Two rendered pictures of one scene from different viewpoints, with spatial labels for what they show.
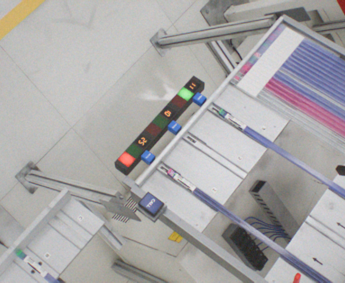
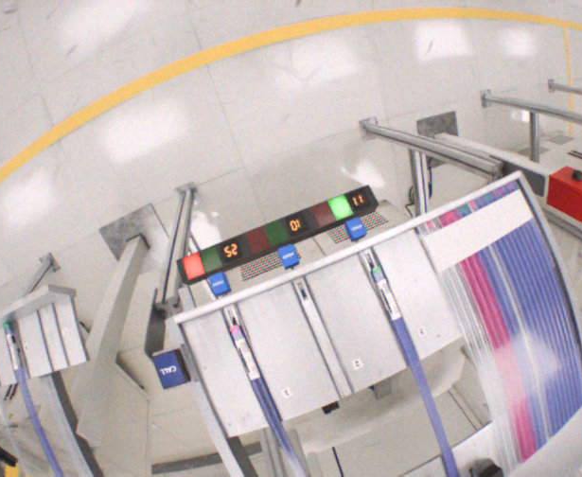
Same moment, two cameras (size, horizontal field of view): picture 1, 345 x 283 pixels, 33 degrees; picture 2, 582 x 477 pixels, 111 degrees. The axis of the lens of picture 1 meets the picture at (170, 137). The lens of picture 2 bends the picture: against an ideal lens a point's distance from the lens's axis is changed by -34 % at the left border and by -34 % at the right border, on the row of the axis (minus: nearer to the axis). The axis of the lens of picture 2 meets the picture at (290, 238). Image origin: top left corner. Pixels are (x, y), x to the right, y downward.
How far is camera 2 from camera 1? 1.12 m
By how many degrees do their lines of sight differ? 18
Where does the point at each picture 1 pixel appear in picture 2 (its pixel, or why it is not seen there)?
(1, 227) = (148, 226)
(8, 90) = (197, 110)
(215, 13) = (429, 130)
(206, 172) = (292, 360)
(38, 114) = (217, 142)
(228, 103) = (396, 260)
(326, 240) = not seen: outside the picture
